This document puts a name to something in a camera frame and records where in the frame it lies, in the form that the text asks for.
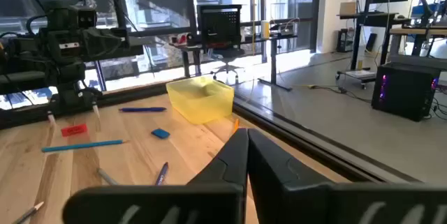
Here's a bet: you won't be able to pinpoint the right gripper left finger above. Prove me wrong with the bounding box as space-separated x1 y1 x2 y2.
61 128 250 224

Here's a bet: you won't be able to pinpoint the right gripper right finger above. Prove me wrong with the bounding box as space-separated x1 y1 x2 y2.
247 128 447 224

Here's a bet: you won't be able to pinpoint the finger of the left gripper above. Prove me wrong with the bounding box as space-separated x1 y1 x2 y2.
55 61 73 91
71 61 88 91

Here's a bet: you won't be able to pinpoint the red eraser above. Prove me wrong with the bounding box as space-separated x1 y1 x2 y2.
60 123 89 138

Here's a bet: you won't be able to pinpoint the dark blue crayon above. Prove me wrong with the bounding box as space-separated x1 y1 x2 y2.
154 161 170 187

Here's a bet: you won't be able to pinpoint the light blue pencil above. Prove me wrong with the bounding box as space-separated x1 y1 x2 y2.
41 139 129 154

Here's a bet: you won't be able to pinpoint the dark blue pen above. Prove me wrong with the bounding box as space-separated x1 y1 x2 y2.
118 106 168 114

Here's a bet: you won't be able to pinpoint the blue eraser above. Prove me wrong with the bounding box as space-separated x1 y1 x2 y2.
150 128 172 140

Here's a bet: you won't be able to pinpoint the grey pen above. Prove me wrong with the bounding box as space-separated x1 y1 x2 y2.
96 167 120 187

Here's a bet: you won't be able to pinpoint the dark brown pencil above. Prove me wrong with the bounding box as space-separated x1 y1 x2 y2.
11 200 45 224

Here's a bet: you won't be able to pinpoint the yellow translucent plastic bin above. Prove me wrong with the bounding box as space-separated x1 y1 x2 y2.
165 75 235 125

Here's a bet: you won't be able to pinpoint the black desk by window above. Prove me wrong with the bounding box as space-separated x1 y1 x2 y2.
169 33 300 92

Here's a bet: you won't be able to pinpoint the black mesh office chair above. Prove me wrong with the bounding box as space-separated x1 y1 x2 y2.
196 3 246 85

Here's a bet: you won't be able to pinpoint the black computer tower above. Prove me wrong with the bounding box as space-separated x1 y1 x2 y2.
370 61 442 123

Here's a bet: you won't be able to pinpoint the black cabinet under desk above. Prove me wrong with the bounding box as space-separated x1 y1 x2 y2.
335 28 356 54

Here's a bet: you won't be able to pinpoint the white desktop device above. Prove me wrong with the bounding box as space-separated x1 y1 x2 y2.
270 21 298 38

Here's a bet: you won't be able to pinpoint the yellow cylinder container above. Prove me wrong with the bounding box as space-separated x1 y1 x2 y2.
261 19 271 40

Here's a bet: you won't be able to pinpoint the black standing desk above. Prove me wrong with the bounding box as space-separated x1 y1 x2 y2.
335 10 413 82

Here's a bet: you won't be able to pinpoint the beige box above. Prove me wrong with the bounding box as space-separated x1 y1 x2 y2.
339 1 358 17

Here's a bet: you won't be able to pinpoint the wooden top desk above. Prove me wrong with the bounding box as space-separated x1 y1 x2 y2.
388 26 447 59

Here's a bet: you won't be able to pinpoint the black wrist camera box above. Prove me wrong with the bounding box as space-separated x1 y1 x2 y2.
77 7 98 29

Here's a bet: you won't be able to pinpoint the black floor cables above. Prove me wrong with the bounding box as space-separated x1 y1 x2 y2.
293 83 373 105

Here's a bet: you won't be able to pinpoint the black window frame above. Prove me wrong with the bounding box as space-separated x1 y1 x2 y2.
0 0 323 94

